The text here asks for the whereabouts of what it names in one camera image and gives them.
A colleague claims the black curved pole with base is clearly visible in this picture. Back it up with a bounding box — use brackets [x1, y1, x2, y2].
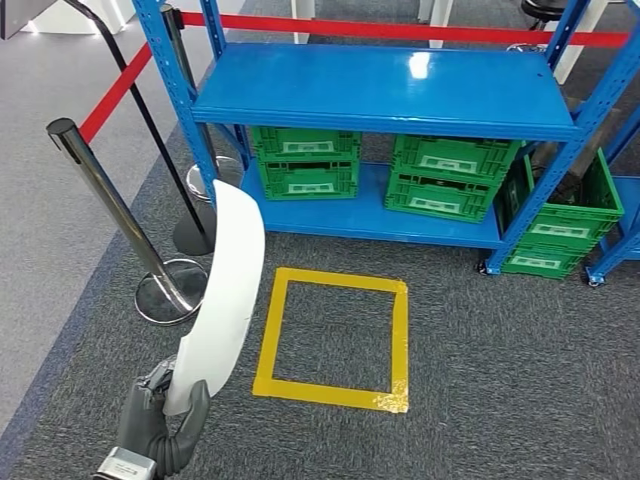
[63, 0, 217, 258]

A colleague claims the black round stool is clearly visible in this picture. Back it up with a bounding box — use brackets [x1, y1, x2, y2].
[506, 0, 568, 54]

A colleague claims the long red barrier belt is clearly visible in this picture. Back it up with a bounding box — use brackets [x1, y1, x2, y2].
[176, 11, 630, 49]

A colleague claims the grey stanchion with belt head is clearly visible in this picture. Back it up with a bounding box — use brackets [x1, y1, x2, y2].
[159, 4, 245, 204]

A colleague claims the chrome stanchion post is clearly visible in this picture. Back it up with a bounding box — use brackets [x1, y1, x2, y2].
[46, 117, 209, 327]

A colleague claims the white cabinet panel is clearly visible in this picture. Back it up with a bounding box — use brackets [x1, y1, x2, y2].
[552, 0, 610, 86]

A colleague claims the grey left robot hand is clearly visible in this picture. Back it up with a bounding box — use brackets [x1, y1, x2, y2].
[117, 357, 211, 480]

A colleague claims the open green plastic crate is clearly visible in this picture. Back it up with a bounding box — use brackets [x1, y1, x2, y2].
[494, 148, 626, 256]

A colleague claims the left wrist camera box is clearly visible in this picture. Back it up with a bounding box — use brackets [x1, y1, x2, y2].
[92, 447, 159, 480]

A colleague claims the white block with light strips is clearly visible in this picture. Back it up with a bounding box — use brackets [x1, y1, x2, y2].
[27, 0, 137, 36]

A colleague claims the short red barrier belt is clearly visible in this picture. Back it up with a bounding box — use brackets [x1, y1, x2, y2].
[78, 42, 154, 146]

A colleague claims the blue metal shelf rack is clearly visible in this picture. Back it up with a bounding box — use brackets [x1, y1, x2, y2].
[131, 0, 640, 276]

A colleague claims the white curved plastic part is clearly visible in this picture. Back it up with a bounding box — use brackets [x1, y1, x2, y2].
[163, 178, 266, 418]

